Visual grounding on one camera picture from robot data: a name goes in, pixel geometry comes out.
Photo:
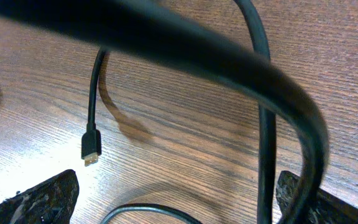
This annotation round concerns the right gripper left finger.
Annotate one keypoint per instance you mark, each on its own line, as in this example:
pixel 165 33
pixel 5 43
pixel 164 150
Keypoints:
pixel 51 201

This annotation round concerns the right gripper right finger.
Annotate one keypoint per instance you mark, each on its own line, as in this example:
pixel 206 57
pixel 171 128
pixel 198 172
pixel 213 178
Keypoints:
pixel 327 209

